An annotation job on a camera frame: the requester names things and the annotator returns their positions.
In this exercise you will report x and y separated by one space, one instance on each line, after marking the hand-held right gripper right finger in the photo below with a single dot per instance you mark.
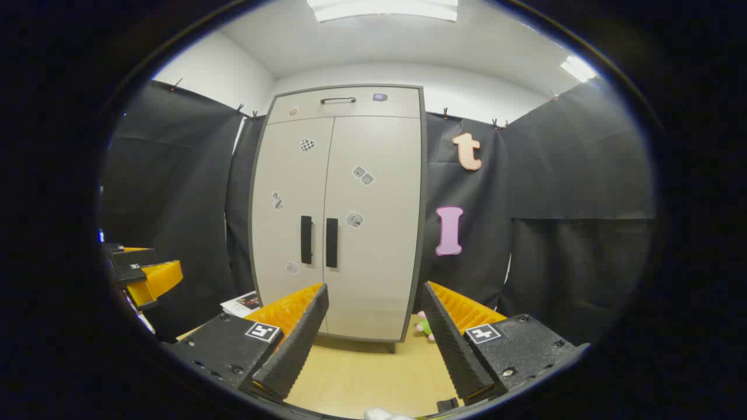
449 344

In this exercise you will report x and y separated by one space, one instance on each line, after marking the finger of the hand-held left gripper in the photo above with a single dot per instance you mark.
134 258
154 283

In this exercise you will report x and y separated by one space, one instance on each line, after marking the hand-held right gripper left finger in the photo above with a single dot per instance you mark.
300 344

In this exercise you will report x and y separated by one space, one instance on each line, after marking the grey shoe cabinet door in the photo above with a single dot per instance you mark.
280 245
379 268

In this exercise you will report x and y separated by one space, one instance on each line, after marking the grey double-door shoe cabinet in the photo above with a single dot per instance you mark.
350 111

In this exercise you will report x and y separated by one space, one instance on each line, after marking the grey cabinet drawer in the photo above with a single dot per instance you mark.
367 108

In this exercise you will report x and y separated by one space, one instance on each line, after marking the green and pink plush toy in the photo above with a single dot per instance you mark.
426 326

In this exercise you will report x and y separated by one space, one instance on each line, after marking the printed cardboard box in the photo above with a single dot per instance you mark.
242 303

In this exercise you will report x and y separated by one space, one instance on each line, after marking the black backdrop cloth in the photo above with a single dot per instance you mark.
572 175

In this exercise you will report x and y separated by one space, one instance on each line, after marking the small ceiling light panel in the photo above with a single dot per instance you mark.
578 69

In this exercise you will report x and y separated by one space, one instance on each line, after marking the large ceiling light panel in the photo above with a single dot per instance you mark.
382 9

